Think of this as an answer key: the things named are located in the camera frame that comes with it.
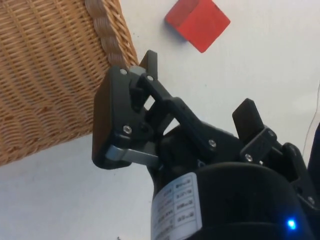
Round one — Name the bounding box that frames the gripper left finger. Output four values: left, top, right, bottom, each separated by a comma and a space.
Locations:
91, 49, 217, 171

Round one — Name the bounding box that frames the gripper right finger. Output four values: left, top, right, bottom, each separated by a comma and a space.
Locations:
231, 98, 319, 209

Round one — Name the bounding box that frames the brown wicker basket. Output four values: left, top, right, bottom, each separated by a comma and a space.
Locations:
0, 0, 139, 167

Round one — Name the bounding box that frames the red cube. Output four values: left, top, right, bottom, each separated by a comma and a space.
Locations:
164, 0, 231, 54

